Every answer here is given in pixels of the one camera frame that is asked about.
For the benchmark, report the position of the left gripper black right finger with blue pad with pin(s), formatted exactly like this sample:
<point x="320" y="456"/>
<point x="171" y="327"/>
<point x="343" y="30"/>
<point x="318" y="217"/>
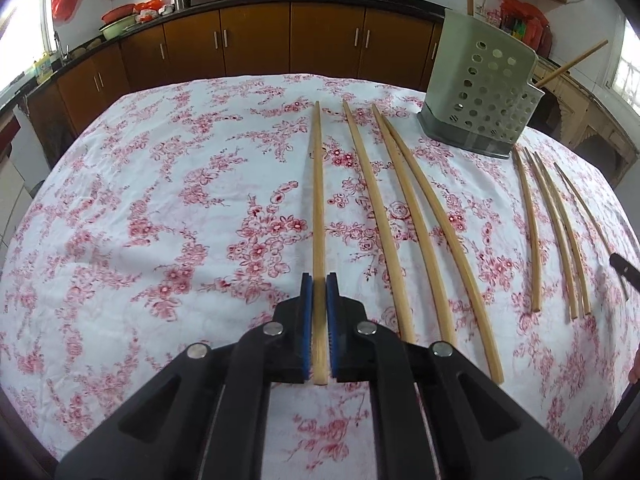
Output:
<point x="435" y="414"/>

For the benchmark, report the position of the chopstick leaning in holder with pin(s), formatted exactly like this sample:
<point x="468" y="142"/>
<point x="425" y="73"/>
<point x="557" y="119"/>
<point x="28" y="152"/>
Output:
<point x="567" y="66"/>

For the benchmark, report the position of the green basin red lid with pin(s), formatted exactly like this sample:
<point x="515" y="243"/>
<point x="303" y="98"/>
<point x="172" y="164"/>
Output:
<point x="117" y="20"/>

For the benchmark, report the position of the red plastic bag on wall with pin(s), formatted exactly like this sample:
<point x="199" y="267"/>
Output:
<point x="63" y="10"/>

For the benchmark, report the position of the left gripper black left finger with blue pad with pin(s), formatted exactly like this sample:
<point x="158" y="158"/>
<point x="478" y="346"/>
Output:
<point x="204" y="415"/>

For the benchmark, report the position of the wooden side cabinet right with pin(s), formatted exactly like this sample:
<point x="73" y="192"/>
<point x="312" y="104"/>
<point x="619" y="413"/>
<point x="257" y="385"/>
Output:
<point x="572" y="115"/>

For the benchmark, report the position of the yellow bottle by sink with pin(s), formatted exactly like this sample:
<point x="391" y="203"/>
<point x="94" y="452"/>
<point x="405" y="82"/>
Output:
<point x="43" y="68"/>

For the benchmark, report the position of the red bags right counter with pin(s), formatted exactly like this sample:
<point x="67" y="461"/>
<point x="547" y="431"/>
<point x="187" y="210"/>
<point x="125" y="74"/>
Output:
<point x="527" y="23"/>

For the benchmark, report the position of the brown kitchen cabinet row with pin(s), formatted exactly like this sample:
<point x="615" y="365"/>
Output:
<point x="307" y="37"/>

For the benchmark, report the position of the floral white red tablecloth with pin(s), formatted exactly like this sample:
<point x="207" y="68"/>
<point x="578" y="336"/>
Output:
<point x="184" y="213"/>

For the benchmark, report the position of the grey perforated utensil holder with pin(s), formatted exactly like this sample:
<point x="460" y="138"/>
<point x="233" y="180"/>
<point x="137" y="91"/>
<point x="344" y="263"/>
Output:
<point x="480" y="96"/>

